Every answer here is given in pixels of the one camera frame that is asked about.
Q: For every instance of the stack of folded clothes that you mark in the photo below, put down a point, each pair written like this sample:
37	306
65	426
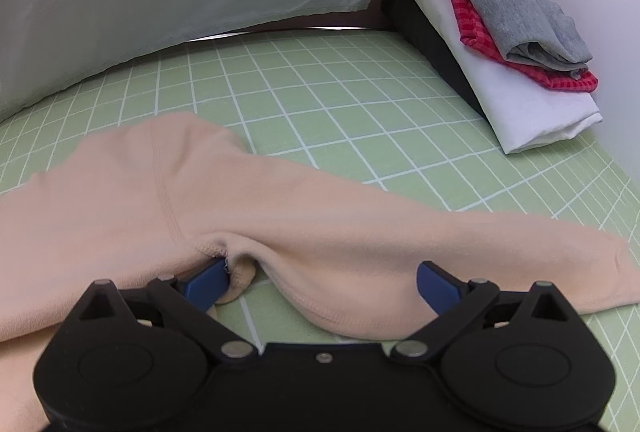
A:
525	112

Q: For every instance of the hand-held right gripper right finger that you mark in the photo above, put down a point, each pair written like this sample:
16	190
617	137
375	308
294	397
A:
437	287

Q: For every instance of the beige shirt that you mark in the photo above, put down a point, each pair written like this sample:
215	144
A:
350	222

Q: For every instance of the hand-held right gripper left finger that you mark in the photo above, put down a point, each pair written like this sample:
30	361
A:
207	284

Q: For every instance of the folded red striped garment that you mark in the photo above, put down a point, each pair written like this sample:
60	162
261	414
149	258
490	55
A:
470	17

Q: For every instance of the folded black garment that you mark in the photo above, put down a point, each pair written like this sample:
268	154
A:
425	32

